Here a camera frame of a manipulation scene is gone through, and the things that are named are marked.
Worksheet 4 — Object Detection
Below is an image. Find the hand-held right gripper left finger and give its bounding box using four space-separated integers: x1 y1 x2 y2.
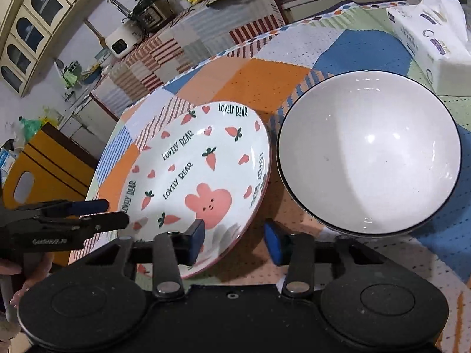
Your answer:
75 219 206 299

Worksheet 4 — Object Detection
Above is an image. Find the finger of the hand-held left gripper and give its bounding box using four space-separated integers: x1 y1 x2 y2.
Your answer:
40 199 110 217
35 211 130 234

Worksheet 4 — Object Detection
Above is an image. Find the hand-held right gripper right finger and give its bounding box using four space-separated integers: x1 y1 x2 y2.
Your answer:
264 219 388 299

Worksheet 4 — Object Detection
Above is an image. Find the white plate with carrot print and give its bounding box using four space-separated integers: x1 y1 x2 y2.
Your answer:
119 101 273 281

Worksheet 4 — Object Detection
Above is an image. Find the white bowl with black rim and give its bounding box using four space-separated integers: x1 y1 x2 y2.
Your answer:
275 70 463 237

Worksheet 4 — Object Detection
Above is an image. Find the person's left hand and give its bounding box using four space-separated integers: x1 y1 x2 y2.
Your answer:
0 254 54 315

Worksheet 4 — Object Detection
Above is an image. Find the orange wooden stool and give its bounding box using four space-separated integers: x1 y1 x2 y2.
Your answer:
2 122 99 214

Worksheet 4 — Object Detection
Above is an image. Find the blue and white box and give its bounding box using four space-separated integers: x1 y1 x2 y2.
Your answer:
0 149 18 174

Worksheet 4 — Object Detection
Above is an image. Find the green plastic bag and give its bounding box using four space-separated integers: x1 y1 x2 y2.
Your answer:
18 116 48 143

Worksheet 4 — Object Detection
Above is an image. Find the blue basin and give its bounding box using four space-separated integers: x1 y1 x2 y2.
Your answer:
82 67 104 84

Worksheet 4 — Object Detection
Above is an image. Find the patchwork tablecloth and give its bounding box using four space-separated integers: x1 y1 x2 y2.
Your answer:
68 1 471 339

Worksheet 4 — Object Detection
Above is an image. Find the small white appliance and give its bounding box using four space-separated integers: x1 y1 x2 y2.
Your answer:
105 25 140 59

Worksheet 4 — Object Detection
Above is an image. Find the cream cabinet with arched glass doors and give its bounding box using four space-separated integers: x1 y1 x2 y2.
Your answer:
0 0 124 98

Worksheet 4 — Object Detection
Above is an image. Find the black pressure cooker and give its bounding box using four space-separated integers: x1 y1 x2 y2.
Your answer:
130 0 178 34

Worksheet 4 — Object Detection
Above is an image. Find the striped patchwork cloth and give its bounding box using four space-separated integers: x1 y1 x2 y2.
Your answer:
90 0 292 119

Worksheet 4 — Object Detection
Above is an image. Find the white tissue pack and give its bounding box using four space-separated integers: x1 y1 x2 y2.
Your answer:
386 0 471 95

